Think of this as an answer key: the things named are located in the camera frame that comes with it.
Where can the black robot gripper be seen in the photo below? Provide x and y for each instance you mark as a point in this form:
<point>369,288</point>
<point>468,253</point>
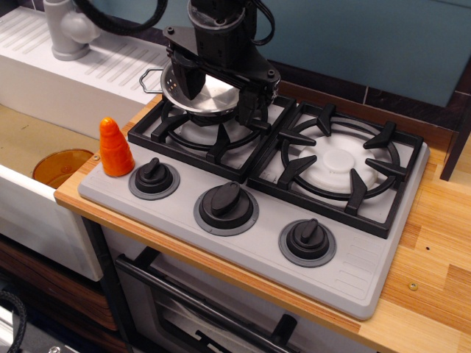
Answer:
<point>224,37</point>

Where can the small silver metal pot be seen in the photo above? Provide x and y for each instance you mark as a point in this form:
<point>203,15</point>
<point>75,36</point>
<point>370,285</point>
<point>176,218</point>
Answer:
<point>218,97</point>

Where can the black left burner grate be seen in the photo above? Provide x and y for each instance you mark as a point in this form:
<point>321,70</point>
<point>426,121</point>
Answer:
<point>196,144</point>

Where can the black burner grate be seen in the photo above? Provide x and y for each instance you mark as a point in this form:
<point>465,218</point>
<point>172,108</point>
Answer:
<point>351,171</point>
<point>196,144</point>

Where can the black left stove knob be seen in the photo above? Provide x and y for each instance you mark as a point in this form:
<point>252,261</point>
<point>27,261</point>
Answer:
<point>154,180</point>

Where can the black stove knob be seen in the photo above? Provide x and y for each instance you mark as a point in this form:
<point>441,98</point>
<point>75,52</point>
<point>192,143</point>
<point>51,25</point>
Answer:
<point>226,210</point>
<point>307,243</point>
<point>154,180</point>

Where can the black middle stove knob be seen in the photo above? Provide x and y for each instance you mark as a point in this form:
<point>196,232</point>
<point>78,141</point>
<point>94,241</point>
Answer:
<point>226,210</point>

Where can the orange toy carrot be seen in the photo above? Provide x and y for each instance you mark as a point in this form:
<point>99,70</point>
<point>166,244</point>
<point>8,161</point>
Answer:
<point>116,157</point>

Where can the grey toy stove top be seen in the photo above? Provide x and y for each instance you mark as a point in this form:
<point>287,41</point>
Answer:
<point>351,282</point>

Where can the black right burner grate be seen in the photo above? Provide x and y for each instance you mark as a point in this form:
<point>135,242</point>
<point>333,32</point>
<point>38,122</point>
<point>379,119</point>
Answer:
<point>351,171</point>

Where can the grey toy faucet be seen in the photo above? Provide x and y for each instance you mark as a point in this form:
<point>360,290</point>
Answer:
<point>71,32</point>

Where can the black right stove knob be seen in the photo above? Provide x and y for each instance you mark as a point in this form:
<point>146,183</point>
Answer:
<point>307,243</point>

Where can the white toy sink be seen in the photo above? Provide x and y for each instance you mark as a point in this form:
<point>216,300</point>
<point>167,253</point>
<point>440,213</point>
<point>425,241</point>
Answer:
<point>49,105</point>

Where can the orange plastic bowl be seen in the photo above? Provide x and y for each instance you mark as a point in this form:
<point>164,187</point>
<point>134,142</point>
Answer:
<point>56,168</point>

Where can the toy oven door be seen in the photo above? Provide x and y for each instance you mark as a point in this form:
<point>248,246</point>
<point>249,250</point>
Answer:
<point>191,311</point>

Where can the dark wooden frame post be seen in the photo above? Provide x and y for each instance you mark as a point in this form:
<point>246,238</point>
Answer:
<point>462,131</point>

